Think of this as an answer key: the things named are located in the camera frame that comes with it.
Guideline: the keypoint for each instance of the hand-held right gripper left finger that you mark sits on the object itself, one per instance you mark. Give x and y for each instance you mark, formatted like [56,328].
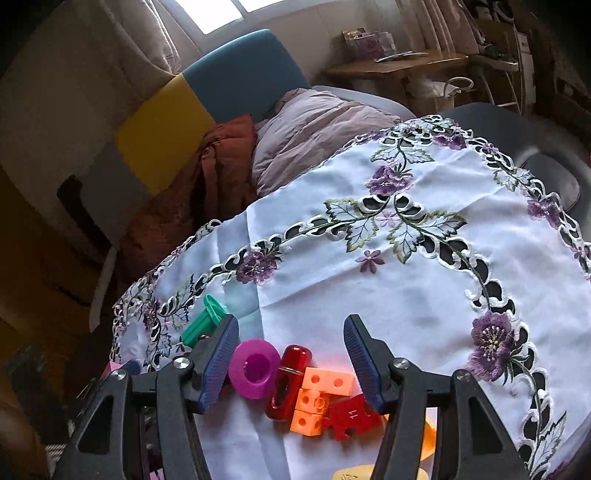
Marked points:
[217,369]

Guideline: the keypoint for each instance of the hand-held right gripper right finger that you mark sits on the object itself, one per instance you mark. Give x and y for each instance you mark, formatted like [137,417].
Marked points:
[364,369]

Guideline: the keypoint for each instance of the green plastic toy piece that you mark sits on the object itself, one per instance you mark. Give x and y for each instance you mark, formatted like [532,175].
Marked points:
[199,325]

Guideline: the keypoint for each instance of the orange linked cube block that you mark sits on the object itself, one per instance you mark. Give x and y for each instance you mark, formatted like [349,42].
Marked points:
[308,402]

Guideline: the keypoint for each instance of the red capsule toy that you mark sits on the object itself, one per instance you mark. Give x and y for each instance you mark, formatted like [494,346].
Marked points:
[288,383]

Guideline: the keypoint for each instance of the red puzzle piece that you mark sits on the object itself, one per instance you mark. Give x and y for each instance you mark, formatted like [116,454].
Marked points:
[351,415]

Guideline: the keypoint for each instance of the orange plastic toy piece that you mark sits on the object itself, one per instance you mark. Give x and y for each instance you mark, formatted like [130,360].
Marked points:
[429,434]

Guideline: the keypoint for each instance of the white floral embroidered tablecloth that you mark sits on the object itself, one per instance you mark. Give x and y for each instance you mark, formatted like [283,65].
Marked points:
[415,277]

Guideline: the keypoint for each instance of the yellow plastic toy piece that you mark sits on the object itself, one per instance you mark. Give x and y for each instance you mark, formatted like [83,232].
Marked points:
[355,474]

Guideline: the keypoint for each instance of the brown blanket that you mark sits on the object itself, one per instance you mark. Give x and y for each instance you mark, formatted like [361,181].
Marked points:
[184,207]

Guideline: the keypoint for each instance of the purple duvet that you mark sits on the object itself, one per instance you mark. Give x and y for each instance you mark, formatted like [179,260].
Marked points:
[314,134]

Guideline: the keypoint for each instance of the grey chair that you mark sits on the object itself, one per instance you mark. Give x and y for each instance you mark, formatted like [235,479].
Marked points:
[531,134]

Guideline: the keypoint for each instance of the white bag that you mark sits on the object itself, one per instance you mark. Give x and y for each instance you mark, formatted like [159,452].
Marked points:
[429,87]

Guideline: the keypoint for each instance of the patchwork armchair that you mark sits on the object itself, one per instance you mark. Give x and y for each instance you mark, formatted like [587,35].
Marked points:
[249,69]

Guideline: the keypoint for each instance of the wooden desk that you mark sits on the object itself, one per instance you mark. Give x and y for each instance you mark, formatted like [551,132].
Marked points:
[392,67]

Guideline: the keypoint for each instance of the purple printed box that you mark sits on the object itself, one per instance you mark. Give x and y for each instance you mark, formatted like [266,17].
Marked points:
[367,43]

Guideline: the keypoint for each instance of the beige curtain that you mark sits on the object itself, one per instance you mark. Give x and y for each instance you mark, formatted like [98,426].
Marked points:
[147,32]
[434,25]

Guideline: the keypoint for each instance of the window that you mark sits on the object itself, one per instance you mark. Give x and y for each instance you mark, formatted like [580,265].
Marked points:
[254,14]

